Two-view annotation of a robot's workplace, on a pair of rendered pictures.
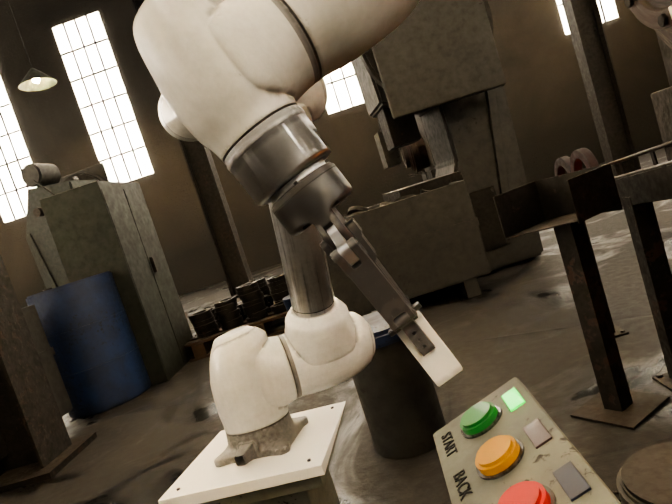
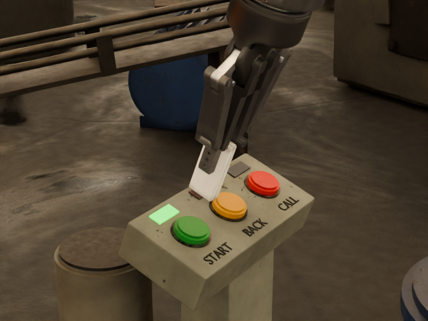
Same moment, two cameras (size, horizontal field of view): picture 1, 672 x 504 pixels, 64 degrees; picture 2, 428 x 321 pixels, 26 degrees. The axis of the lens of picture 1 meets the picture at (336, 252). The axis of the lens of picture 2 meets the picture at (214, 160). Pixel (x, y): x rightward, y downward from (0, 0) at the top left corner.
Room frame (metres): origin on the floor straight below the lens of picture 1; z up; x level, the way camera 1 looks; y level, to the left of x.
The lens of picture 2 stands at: (1.28, 0.38, 1.07)
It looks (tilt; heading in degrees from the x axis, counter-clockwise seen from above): 23 degrees down; 209
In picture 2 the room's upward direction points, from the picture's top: straight up
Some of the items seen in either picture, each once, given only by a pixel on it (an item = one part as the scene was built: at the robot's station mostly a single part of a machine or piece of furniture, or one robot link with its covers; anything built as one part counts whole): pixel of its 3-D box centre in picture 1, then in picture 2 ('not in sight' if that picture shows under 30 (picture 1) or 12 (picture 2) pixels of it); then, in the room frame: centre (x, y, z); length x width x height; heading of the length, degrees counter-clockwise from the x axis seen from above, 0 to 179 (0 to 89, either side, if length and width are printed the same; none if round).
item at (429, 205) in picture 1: (396, 250); not in sight; (3.85, -0.42, 0.39); 1.03 x 0.83 x 0.79; 89
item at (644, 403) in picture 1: (581, 295); not in sight; (1.58, -0.66, 0.36); 0.26 x 0.20 x 0.72; 30
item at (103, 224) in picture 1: (127, 283); not in sight; (4.17, 1.61, 0.75); 0.70 x 0.48 x 1.50; 175
